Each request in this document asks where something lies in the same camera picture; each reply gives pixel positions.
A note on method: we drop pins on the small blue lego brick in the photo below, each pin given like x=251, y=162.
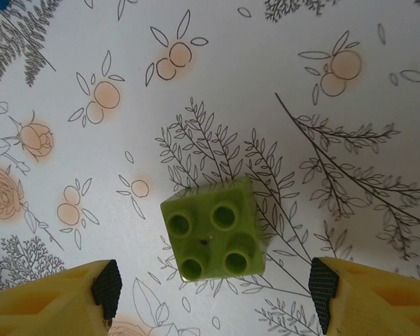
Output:
x=3, y=3

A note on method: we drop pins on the floral patterned table cover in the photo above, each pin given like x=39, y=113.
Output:
x=266, y=105

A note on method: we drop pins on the small green lego brick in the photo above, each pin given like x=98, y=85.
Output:
x=210, y=227

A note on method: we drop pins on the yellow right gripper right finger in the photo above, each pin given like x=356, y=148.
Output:
x=381, y=308

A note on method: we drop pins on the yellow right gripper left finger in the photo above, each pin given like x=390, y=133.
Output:
x=38, y=308

